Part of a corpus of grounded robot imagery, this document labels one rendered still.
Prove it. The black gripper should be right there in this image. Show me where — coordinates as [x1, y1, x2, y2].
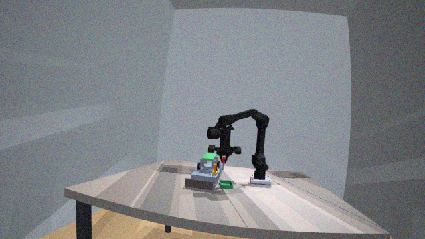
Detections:
[208, 138, 241, 164]

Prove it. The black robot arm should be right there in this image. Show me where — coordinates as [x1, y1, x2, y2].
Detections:
[207, 109, 269, 181]

